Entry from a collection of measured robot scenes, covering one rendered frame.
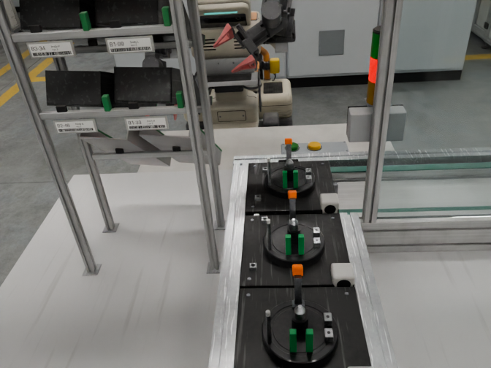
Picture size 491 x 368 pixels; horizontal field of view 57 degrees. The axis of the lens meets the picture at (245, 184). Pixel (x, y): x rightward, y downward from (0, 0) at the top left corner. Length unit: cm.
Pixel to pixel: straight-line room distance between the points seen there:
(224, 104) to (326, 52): 243
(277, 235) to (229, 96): 100
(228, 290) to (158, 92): 44
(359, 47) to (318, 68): 40
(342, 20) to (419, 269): 325
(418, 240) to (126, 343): 74
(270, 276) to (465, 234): 52
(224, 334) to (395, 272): 47
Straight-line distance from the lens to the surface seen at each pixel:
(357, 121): 102
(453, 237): 124
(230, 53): 184
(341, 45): 427
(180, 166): 160
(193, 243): 125
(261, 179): 127
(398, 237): 120
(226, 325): 93
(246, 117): 195
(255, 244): 106
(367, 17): 425
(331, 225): 111
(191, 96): 90
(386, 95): 98
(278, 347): 85
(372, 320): 95
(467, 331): 110
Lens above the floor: 168
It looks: 34 degrees down
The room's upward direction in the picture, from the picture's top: 5 degrees counter-clockwise
